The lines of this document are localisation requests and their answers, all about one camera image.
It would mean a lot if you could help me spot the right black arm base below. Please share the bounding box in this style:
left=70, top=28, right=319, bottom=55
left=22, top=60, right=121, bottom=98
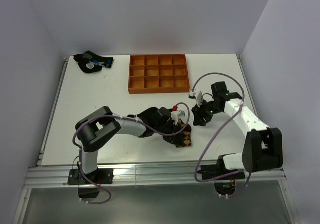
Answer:
left=197, top=164, right=245, bottom=180

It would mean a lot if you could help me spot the aluminium front rail frame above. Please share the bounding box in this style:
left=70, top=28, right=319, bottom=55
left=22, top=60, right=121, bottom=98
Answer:
left=23, top=160, right=287, bottom=189

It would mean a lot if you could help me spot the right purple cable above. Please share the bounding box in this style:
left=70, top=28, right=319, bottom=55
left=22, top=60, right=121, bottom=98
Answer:
left=191, top=72, right=252, bottom=197

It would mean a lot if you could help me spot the black blue sock pile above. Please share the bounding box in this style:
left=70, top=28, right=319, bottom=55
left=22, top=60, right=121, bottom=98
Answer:
left=73, top=51, right=114, bottom=74

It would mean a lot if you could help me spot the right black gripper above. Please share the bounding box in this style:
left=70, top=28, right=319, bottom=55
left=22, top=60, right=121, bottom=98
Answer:
left=191, top=97, right=222, bottom=126

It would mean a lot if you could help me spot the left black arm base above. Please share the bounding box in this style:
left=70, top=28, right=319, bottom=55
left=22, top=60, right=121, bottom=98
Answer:
left=67, top=168, right=114, bottom=185

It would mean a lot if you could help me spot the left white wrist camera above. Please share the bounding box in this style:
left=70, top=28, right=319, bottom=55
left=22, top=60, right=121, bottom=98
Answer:
left=171, top=105, right=186, bottom=125

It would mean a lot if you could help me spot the orange compartment tray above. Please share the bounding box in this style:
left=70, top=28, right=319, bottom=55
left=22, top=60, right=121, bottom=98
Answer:
left=128, top=54, right=190, bottom=94

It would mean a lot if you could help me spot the brown yellow argyle sock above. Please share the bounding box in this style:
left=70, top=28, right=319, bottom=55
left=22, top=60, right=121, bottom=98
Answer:
left=171, top=119, right=192, bottom=148

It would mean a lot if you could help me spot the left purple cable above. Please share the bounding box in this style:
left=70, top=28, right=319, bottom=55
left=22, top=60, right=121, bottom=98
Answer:
left=72, top=102, right=191, bottom=205

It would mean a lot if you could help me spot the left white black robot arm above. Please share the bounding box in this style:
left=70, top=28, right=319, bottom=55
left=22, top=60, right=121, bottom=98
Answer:
left=73, top=106, right=185, bottom=183

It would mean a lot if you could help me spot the purple cable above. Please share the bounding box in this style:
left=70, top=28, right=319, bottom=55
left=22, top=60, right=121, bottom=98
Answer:
left=72, top=102, right=191, bottom=205
left=191, top=72, right=252, bottom=197

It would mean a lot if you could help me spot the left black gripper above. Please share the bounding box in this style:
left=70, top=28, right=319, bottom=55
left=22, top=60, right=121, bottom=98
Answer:
left=155, top=121, right=183, bottom=147

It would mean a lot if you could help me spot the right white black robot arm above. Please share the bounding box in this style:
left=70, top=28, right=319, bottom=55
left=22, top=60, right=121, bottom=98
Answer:
left=189, top=81, right=283, bottom=179

